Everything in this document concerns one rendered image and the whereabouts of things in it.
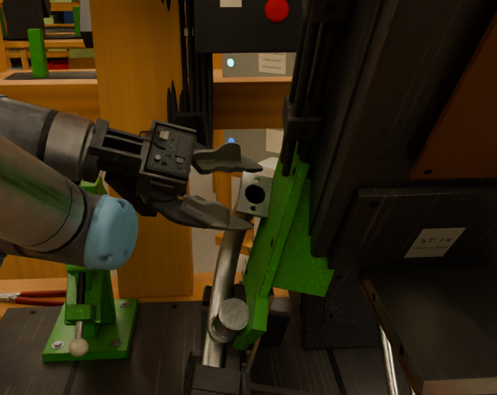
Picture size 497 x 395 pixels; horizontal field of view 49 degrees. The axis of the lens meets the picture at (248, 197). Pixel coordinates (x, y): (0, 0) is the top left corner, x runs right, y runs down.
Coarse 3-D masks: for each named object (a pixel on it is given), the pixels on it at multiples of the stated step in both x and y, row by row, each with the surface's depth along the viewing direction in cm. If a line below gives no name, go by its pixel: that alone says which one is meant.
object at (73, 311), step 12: (72, 276) 86; (84, 276) 84; (96, 276) 86; (72, 288) 86; (84, 288) 84; (96, 288) 86; (72, 300) 85; (84, 300) 83; (96, 300) 85; (72, 312) 82; (84, 312) 82; (96, 312) 84; (72, 324) 84
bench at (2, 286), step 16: (240, 272) 115; (0, 288) 109; (16, 288) 109; (32, 288) 109; (48, 288) 109; (64, 288) 109; (112, 288) 109; (0, 304) 104; (16, 304) 104; (0, 320) 99
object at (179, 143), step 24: (96, 120) 61; (96, 144) 60; (120, 144) 62; (144, 144) 62; (168, 144) 62; (192, 144) 63; (96, 168) 64; (120, 168) 65; (144, 168) 62; (168, 168) 61; (144, 192) 65; (168, 192) 66
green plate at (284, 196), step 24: (288, 192) 60; (288, 216) 60; (264, 240) 67; (288, 240) 62; (264, 264) 64; (288, 264) 64; (312, 264) 64; (264, 288) 63; (288, 288) 65; (312, 288) 65
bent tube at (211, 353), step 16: (256, 176) 69; (240, 192) 68; (256, 192) 71; (240, 208) 67; (256, 208) 68; (224, 240) 78; (240, 240) 77; (224, 256) 78; (224, 272) 77; (224, 288) 76; (208, 320) 75; (208, 336) 73; (208, 352) 72; (224, 352) 73
